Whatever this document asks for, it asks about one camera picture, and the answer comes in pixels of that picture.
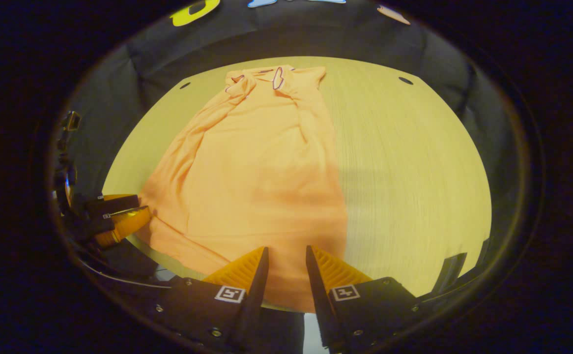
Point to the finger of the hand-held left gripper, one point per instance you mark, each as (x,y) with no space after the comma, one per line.
(129,223)
(117,202)

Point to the dark angled bar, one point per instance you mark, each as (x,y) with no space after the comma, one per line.
(449,273)

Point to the orange T-shirt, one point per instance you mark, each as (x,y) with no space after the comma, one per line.
(247,172)

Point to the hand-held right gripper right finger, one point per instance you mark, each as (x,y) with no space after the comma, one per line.
(320,300)

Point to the black backdrop cloth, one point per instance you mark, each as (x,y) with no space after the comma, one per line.
(119,73)

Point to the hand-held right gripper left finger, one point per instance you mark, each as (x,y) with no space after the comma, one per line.
(256,300)

